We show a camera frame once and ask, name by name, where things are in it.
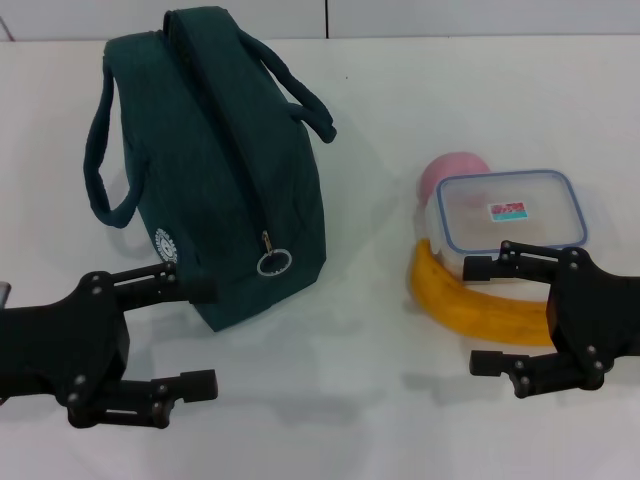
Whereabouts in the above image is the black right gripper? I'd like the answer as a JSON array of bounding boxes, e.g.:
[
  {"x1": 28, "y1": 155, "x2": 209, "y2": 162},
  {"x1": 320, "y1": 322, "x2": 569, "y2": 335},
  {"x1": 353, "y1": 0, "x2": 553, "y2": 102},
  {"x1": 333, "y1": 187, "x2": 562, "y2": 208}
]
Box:
[{"x1": 462, "y1": 240, "x2": 640, "y2": 400}]

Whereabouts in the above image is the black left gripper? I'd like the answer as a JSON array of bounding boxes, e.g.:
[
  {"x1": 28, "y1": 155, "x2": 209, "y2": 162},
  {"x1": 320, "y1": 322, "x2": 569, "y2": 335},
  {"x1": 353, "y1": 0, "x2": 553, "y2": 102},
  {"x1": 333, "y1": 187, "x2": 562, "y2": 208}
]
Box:
[{"x1": 0, "y1": 263, "x2": 220, "y2": 430}]

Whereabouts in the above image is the yellow banana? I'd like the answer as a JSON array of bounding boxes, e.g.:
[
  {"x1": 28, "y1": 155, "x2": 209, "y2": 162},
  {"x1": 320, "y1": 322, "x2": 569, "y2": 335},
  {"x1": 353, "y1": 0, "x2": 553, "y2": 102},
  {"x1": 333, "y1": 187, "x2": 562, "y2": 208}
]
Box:
[{"x1": 409, "y1": 238, "x2": 557, "y2": 348}]

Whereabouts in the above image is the pink toy peach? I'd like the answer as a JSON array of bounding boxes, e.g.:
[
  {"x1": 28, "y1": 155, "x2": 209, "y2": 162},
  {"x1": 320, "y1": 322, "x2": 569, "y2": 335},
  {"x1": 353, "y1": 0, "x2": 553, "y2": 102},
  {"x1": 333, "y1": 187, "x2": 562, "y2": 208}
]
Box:
[{"x1": 419, "y1": 153, "x2": 494, "y2": 207}]

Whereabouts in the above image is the dark teal insulated lunch bag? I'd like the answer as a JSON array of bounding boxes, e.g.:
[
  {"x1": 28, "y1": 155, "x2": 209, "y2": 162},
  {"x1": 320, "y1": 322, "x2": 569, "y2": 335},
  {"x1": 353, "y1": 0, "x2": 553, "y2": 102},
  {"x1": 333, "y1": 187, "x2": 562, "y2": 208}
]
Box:
[{"x1": 84, "y1": 9, "x2": 337, "y2": 332}]

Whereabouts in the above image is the metal zipper pull ring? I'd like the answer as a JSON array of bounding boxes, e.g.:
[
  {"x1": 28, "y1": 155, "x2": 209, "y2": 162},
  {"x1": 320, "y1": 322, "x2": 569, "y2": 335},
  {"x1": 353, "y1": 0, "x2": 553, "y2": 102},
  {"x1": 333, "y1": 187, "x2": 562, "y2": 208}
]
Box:
[{"x1": 256, "y1": 230, "x2": 293, "y2": 277}]

